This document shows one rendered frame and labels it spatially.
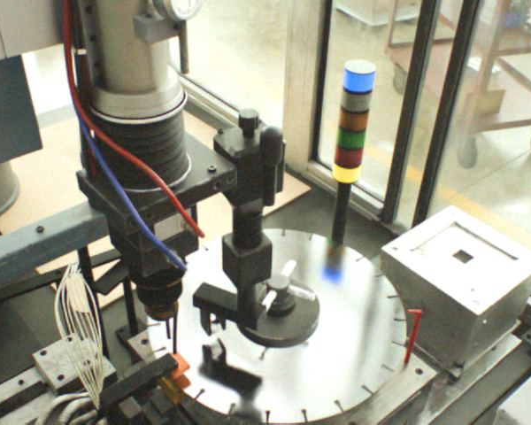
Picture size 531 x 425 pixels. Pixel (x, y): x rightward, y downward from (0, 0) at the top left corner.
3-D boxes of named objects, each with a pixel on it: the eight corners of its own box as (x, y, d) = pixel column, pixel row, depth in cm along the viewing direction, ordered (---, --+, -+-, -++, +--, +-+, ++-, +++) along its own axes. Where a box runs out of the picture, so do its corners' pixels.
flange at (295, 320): (317, 281, 85) (319, 267, 84) (322, 344, 77) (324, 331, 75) (235, 279, 85) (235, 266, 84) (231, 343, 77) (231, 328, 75)
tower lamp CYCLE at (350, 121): (351, 113, 98) (354, 96, 96) (373, 125, 96) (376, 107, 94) (331, 122, 96) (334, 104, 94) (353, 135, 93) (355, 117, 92)
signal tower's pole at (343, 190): (333, 267, 117) (345, 170, 103) (342, 274, 116) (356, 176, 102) (323, 273, 116) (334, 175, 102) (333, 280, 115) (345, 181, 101)
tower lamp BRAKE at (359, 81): (357, 75, 94) (359, 57, 92) (380, 87, 92) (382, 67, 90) (335, 84, 92) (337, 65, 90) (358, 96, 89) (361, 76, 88)
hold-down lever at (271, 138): (257, 107, 58) (231, 110, 56) (296, 127, 53) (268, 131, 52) (250, 187, 61) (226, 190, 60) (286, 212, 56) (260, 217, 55)
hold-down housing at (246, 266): (257, 255, 71) (261, 94, 58) (279, 281, 68) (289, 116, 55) (214, 272, 68) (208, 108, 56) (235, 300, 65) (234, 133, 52)
